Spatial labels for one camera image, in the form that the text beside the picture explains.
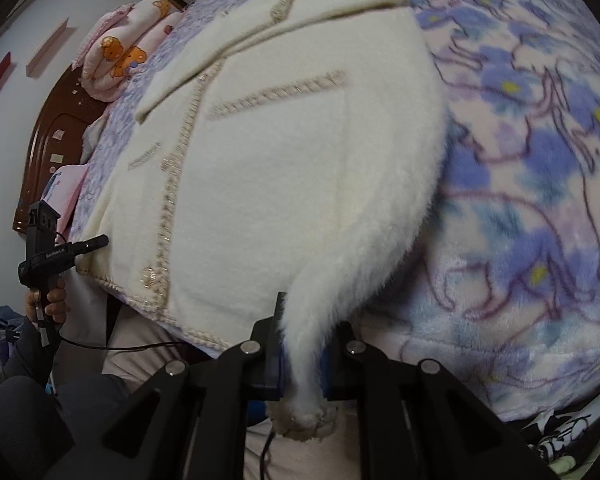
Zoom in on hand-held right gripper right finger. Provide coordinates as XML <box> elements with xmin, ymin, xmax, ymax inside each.
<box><xmin>320</xmin><ymin>320</ymin><xmax>546</xmax><ymax>480</ymax></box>

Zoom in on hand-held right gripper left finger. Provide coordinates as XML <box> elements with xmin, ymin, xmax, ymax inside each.
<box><xmin>45</xmin><ymin>292</ymin><xmax>287</xmax><ymax>480</ymax></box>

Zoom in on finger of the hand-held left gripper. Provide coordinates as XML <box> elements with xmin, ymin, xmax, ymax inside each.
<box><xmin>69</xmin><ymin>235</ymin><xmax>110</xmax><ymax>257</ymax></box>

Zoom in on white knit cardigan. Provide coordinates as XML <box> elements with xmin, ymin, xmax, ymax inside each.
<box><xmin>72</xmin><ymin>0</ymin><xmax>451</xmax><ymax>443</ymax></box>

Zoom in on person's left forearm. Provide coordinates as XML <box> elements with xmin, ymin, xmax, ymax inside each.
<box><xmin>0</xmin><ymin>317</ymin><xmax>76</xmax><ymax>461</ymax></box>

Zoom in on person's left hand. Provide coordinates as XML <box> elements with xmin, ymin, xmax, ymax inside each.
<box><xmin>24</xmin><ymin>278</ymin><xmax>69</xmax><ymax>329</ymax></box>

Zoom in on pink printed pillow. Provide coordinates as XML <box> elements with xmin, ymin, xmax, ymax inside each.
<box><xmin>42</xmin><ymin>162</ymin><xmax>88</xmax><ymax>241</ymax></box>

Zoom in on brown wooden headboard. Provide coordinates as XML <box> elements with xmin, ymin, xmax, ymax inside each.
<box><xmin>12</xmin><ymin>62</ymin><xmax>111</xmax><ymax>236</ymax></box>

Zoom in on person's beige pants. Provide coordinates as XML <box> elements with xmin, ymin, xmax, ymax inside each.
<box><xmin>67</xmin><ymin>270</ymin><xmax>371</xmax><ymax>480</ymax></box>

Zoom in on rolled pink bear print quilt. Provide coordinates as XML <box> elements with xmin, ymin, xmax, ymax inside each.
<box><xmin>75</xmin><ymin>0</ymin><xmax>186</xmax><ymax>103</ymax></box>

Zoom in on pale printed cloth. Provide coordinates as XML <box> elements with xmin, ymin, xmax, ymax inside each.
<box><xmin>505</xmin><ymin>392</ymin><xmax>600</xmax><ymax>480</ymax></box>

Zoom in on blue cat print blanket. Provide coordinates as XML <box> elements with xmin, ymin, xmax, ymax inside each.
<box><xmin>70</xmin><ymin>0</ymin><xmax>600</xmax><ymax>423</ymax></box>

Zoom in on black cable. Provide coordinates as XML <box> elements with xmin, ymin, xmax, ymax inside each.
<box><xmin>258</xmin><ymin>427</ymin><xmax>281</xmax><ymax>480</ymax></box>
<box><xmin>40</xmin><ymin>327</ymin><xmax>191</xmax><ymax>356</ymax></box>

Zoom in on wooden wall shelf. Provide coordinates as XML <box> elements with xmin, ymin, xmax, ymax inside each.
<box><xmin>26</xmin><ymin>17</ymin><xmax>71</xmax><ymax>77</ymax></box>

